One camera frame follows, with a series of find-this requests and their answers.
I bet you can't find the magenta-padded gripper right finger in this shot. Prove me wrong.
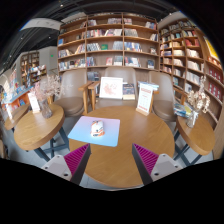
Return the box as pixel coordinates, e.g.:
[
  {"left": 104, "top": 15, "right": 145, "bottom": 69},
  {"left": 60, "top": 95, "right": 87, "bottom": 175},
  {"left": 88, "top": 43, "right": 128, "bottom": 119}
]
[{"left": 131, "top": 143, "right": 184, "bottom": 186}]

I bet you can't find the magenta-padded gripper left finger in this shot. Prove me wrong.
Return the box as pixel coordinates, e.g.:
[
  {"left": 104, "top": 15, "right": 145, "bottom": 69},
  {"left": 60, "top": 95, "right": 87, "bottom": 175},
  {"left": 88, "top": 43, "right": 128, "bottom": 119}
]
[{"left": 41, "top": 143, "right": 92, "bottom": 186}]

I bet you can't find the white orange patterned computer mouse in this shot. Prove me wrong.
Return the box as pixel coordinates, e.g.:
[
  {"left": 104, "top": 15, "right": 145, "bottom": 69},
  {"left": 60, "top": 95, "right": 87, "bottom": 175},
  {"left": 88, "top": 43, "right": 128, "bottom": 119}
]
[{"left": 90, "top": 119, "right": 106, "bottom": 138}]

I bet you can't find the pastel pink-blue mouse pad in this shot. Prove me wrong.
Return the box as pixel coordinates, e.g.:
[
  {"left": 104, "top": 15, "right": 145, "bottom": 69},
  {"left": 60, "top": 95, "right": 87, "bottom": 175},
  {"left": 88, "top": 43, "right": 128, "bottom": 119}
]
[{"left": 67, "top": 115, "right": 121, "bottom": 148}]

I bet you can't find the round wooden side table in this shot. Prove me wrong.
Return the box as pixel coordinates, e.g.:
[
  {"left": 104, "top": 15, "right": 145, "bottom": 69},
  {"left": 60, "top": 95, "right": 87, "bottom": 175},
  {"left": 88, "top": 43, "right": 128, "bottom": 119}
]
[
  {"left": 173, "top": 114, "right": 216, "bottom": 166},
  {"left": 13, "top": 103, "right": 69, "bottom": 163}
]

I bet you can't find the stack of colourful books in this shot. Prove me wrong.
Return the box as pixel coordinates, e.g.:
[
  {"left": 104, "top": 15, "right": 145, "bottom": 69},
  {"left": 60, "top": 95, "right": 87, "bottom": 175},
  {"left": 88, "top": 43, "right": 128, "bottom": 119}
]
[{"left": 173, "top": 102, "right": 194, "bottom": 118}]

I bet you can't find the white sign in wooden base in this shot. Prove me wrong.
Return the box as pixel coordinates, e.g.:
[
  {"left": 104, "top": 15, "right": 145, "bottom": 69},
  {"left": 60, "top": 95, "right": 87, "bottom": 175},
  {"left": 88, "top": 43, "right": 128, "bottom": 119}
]
[{"left": 135, "top": 82, "right": 155, "bottom": 117}]

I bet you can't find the small white table card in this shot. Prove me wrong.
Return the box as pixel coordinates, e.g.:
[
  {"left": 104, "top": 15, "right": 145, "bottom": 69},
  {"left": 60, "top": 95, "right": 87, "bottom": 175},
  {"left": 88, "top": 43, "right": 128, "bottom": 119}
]
[{"left": 27, "top": 91, "right": 42, "bottom": 114}]

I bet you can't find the dark cover book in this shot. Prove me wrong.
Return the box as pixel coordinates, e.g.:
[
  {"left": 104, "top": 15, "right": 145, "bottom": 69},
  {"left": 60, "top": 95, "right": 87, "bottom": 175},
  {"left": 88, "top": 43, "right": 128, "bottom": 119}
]
[{"left": 122, "top": 83, "right": 136, "bottom": 101}]

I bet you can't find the white framed floral picture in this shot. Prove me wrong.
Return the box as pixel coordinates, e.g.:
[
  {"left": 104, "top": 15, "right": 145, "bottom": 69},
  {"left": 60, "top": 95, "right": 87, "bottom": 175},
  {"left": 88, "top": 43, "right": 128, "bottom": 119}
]
[{"left": 98, "top": 76, "right": 125, "bottom": 100}]

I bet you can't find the distant wooden bookshelf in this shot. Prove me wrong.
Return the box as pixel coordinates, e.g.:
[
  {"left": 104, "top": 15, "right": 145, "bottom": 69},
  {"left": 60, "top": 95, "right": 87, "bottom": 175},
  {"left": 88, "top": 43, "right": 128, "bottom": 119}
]
[{"left": 19, "top": 49, "right": 48, "bottom": 84}]

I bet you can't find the angled wooden bookshelf with books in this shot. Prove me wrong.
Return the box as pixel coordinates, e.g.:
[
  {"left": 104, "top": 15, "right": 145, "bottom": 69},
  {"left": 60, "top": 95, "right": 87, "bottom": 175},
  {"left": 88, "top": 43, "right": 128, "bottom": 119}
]
[{"left": 158, "top": 19, "right": 224, "bottom": 124}]

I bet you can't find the wide wooden bookshelf with books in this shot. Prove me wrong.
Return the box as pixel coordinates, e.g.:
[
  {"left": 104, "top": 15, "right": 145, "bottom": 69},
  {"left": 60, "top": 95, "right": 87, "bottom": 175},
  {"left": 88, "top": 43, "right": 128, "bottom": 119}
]
[{"left": 56, "top": 12, "right": 159, "bottom": 73}]

